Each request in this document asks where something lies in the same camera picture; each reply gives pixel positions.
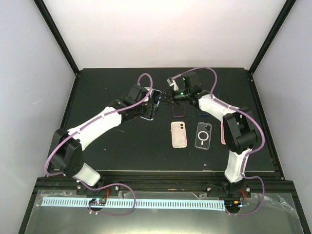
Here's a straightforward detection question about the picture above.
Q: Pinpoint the phone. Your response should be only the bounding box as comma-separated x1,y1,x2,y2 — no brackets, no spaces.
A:
140,90,161,121
171,121,187,149
195,122,212,150

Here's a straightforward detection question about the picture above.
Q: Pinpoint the magenta smartphone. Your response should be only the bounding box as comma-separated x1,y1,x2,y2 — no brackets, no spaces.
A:
172,103,186,118

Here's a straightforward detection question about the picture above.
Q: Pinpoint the blue smartphone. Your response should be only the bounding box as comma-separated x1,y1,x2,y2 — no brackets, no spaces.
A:
196,109,209,116

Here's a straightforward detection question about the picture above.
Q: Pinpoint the black smartphone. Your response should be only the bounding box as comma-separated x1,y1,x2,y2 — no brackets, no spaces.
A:
218,94,232,107

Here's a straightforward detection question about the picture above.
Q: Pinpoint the pink phone case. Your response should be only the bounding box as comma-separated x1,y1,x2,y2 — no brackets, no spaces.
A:
220,122,226,145

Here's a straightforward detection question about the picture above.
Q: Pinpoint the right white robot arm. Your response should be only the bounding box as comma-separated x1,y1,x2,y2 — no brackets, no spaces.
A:
157,69,265,196

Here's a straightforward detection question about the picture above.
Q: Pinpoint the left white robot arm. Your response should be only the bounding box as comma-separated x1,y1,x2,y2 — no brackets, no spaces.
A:
44,84,161,195

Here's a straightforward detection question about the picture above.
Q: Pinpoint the left controller board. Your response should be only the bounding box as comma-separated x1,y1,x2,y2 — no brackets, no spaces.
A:
88,198,107,206

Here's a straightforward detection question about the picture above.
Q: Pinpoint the controller board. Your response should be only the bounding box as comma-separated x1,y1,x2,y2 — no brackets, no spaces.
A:
88,198,107,206
224,200,246,209

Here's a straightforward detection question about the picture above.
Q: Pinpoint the right controller board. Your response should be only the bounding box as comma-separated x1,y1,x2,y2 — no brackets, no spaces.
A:
224,200,246,209

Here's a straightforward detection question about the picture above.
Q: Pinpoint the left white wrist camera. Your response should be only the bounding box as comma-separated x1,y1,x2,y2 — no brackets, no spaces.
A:
136,86,154,103

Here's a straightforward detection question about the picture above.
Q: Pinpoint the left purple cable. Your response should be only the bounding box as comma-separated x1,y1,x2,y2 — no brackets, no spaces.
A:
43,73,154,217

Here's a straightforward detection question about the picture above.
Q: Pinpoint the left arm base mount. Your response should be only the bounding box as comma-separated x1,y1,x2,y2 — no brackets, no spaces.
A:
76,184,120,196

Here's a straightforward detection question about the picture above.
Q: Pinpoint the light blue slotted cable duct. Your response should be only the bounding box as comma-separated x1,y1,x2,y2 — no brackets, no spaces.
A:
40,197,226,211

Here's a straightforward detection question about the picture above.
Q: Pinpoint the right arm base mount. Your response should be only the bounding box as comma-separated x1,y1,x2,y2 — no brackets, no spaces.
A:
206,179,251,199

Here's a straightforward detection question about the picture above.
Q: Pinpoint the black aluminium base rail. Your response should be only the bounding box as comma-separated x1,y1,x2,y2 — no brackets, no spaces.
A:
46,170,259,195

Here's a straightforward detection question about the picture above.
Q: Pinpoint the right black frame post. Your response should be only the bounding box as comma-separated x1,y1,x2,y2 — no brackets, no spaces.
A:
249,0,296,75

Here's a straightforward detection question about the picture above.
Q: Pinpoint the black frame post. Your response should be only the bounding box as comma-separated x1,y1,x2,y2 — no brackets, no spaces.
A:
249,0,296,75
33,0,80,76

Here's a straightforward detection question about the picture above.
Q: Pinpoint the left black frame post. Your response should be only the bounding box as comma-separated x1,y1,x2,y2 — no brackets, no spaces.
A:
33,0,80,76

